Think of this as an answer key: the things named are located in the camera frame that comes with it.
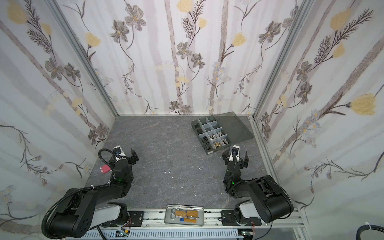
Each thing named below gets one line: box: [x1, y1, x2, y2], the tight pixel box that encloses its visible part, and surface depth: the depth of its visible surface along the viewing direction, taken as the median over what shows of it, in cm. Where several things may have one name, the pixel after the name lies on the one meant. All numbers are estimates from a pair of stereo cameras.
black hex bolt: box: [194, 125, 204, 135], surface depth 113 cm
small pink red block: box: [101, 164, 111, 174], surface depth 92 cm
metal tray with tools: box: [164, 204, 205, 226], surface depth 76 cm
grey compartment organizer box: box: [191, 111, 254, 155], surface depth 110 cm
